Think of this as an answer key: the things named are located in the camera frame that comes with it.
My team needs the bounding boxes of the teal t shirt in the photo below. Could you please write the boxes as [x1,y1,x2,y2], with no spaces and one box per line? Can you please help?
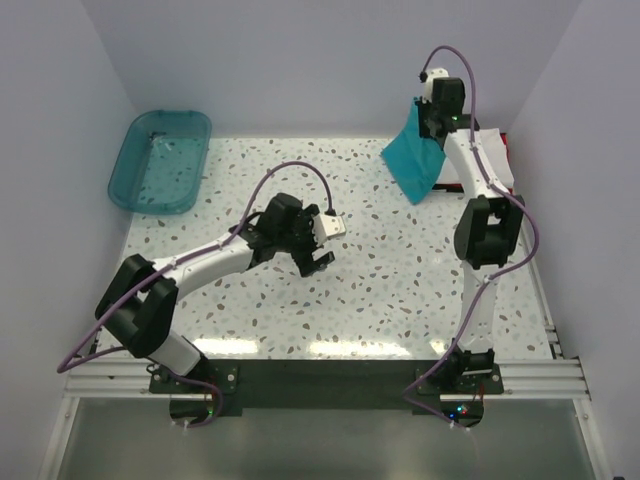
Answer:
[381,98,445,205]

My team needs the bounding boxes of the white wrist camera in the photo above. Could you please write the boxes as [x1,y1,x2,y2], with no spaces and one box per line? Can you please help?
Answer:
[312,214,347,247]
[419,68,449,103]

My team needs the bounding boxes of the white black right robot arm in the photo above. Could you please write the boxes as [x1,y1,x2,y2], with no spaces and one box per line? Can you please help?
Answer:
[411,68,523,393]

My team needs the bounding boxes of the teal translucent plastic bin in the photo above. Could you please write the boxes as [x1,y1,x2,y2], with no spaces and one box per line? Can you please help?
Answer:
[107,110,212,215]

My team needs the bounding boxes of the aluminium extrusion rail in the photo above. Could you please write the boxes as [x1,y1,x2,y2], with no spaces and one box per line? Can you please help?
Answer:
[64,358,590,401]

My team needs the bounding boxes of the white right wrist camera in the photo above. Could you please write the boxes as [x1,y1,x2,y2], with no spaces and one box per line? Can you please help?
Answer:
[419,68,449,103]

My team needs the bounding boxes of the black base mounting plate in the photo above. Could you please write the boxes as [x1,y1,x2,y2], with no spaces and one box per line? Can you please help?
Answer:
[147,359,504,427]

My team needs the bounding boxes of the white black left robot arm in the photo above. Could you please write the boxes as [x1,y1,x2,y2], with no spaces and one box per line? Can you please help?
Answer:
[95,193,346,392]

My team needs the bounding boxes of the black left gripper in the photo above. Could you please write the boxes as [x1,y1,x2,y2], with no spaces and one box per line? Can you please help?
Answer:
[276,205,334,276]

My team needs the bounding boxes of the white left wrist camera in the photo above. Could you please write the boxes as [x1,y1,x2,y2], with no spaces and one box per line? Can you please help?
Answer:
[312,214,347,247]

